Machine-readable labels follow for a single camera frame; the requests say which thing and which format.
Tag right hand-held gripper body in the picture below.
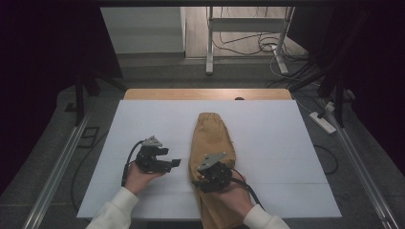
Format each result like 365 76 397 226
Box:
196 152 234 194

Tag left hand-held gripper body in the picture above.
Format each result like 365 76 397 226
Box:
134 135 170 175

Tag tan pants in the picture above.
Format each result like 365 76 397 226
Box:
188 112 237 229

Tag person's left hand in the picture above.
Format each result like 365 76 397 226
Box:
124 161 166 196

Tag person's right hand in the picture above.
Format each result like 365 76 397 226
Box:
212 171 256 219

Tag white table mat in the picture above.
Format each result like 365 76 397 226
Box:
76 99 343 220

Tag wooden table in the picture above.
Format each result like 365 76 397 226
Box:
122 88 293 101

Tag black stand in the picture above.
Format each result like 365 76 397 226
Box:
318 72 347 129
75 72 128 127

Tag white power strip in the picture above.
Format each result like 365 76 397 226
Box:
309 111 337 135

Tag pale grey cabinet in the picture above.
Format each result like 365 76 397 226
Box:
100 7 186 55

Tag dark curtain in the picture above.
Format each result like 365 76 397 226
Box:
288 5 405 177
0 0 124 196

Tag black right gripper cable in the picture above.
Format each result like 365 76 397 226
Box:
230 167 266 212

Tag black floor cable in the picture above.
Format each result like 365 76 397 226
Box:
313 144 339 176
70 132 109 213

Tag metal floor rail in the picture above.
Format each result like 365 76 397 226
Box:
22 115 92 229
321 98 394 229

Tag white metal stand frame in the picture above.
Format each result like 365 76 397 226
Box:
204 7 295 76

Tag bundle of black cables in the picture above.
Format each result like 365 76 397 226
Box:
266 56 332 94

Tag tangle of thin floor cables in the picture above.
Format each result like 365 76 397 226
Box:
211 7 309 63

